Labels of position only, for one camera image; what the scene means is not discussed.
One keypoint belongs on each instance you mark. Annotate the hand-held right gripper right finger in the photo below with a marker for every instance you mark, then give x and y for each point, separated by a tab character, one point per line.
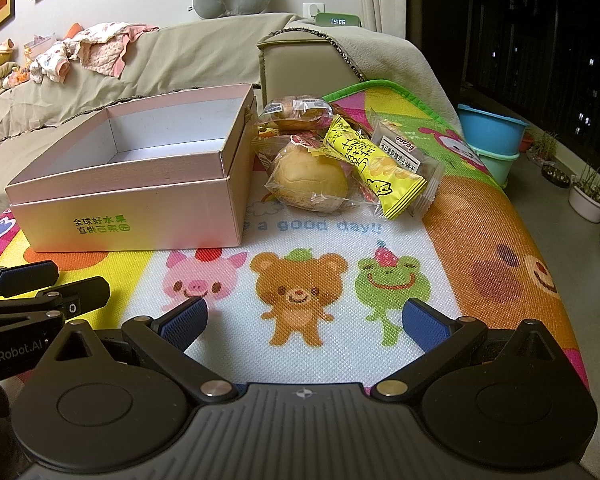
424	325

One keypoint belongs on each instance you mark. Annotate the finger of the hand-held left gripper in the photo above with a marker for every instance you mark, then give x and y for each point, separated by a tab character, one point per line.
27	274
80	295

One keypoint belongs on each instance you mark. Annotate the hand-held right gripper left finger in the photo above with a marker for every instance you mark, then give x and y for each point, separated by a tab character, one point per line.
182	327

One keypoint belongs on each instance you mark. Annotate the pink cardboard box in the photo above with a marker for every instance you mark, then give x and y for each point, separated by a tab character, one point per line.
130	210

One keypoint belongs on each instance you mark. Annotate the clear cake packet brown label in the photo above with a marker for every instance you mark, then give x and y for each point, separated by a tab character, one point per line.
405	147

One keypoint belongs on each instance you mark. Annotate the large bread bun packet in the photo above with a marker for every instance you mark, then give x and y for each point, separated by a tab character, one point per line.
310	175

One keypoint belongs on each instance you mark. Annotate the small bread bun packet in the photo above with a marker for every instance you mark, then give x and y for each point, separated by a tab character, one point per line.
295	112

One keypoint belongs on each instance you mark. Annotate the colourful cartoon play mat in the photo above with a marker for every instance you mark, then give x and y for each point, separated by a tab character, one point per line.
330	260

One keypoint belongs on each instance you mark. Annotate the green plastic basin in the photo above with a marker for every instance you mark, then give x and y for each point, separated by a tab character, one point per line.
495	165

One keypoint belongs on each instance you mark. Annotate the dark plant pot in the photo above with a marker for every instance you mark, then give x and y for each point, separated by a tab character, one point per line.
555	175

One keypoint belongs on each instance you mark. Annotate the white plant pot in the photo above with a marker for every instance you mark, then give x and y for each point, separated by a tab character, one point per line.
587	205

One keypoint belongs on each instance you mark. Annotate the blue plastic basin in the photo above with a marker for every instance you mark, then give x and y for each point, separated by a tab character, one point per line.
490	127

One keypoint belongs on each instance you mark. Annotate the red plant pot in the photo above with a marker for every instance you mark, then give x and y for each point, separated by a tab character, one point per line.
526	142

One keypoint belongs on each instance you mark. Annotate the white patterned baby garment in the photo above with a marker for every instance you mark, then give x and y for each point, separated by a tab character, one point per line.
50	62

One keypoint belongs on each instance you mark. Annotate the beige sofa with cover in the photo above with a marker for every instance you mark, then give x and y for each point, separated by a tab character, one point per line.
190	55

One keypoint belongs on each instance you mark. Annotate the tan leather sofa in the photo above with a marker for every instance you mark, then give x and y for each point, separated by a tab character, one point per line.
305	65

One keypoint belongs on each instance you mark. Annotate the green digital clock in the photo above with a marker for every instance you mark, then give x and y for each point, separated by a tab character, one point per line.
337	20

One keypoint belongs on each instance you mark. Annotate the white wall socket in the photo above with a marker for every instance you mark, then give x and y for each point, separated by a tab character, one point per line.
312	10

